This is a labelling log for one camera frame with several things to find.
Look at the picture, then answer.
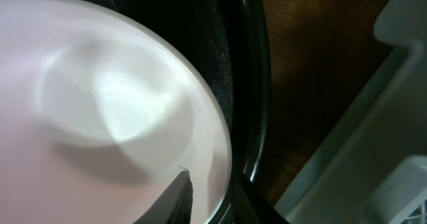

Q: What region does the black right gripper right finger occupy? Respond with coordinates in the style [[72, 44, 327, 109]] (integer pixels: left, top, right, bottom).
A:
[[230, 173, 289, 224]]

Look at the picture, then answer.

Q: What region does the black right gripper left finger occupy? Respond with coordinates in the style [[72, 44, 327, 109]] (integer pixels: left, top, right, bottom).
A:
[[134, 169, 193, 224]]

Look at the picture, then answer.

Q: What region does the small pink saucer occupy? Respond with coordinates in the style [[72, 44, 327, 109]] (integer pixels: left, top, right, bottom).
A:
[[1, 0, 232, 223]]

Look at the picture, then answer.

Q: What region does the grey dishwasher rack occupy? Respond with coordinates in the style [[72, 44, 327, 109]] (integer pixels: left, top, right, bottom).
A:
[[275, 0, 426, 223]]

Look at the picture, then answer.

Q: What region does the round black serving tray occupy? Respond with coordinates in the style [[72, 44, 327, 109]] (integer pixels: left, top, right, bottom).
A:
[[81, 0, 269, 223]]

